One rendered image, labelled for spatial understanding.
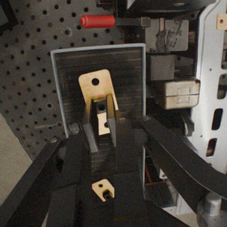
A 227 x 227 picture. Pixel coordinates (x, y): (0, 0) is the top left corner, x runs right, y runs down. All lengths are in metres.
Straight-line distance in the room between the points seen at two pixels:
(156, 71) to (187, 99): 0.11
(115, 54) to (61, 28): 0.50
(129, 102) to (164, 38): 0.15
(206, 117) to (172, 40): 0.27
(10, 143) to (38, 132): 1.05
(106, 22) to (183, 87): 0.21
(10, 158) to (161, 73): 1.85
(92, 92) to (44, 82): 0.58
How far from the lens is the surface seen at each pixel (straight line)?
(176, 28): 0.38
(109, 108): 0.17
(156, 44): 0.37
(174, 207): 0.67
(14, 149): 1.94
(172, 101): 0.40
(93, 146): 0.16
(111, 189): 0.39
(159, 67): 0.35
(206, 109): 0.55
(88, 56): 0.27
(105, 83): 0.21
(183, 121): 0.42
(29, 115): 0.86
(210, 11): 0.51
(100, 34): 0.73
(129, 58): 0.27
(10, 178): 2.22
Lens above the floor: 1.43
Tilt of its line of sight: 67 degrees down
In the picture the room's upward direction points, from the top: 169 degrees clockwise
